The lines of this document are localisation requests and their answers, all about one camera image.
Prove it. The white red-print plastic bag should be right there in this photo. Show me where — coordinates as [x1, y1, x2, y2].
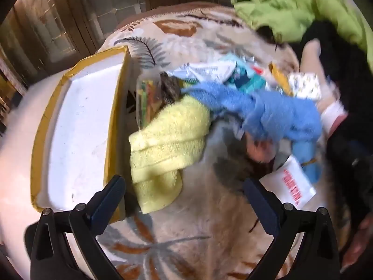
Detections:
[260, 155, 316, 209]

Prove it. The pink plush toy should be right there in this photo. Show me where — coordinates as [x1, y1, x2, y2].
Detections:
[245, 132, 278, 163]

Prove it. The blue terry towel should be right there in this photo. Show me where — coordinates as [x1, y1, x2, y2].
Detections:
[182, 82, 322, 184]

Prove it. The lemon print tissue pack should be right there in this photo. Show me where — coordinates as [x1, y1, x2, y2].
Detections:
[288, 73, 321, 101]

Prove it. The yellow terry towel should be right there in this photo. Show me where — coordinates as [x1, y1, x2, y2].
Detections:
[128, 95, 211, 214]

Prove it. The yellow snack bag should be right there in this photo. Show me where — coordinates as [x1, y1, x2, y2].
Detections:
[268, 63, 294, 97]

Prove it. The teal cartoon tissue pack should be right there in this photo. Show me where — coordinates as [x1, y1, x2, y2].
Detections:
[221, 53, 266, 94]

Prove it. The brown knitted beanie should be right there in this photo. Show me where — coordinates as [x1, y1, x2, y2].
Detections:
[160, 72, 182, 105]

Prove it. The person's right hand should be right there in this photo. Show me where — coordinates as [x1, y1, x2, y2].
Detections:
[339, 210, 372, 274]

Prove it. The leaf pattern beige blanket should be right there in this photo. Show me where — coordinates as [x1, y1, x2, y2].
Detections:
[98, 2, 299, 279]

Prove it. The white box with yellow tape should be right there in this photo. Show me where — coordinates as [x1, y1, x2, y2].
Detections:
[30, 46, 132, 212]

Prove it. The green jacket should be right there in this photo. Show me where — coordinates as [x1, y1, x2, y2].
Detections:
[231, 0, 372, 68]

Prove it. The wooden glass double door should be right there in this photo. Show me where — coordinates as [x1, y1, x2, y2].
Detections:
[1, 0, 228, 84]

